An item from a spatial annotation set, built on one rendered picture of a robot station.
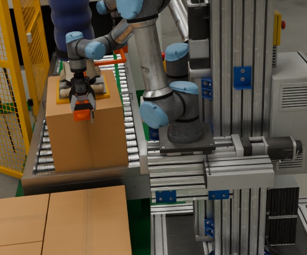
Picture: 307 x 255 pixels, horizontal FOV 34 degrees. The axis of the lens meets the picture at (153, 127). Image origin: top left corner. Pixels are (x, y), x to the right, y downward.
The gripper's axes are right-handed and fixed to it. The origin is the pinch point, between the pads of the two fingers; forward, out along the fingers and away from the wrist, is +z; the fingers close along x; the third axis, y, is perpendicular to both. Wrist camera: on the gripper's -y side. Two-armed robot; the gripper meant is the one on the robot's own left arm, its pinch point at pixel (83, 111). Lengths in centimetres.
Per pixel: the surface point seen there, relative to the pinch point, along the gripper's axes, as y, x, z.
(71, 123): 30.3, 7.5, 19.3
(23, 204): 14, 37, 54
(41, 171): 49, 29, 56
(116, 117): 30.3, -15.9, 18.9
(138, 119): 88, -33, 48
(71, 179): 27, 12, 51
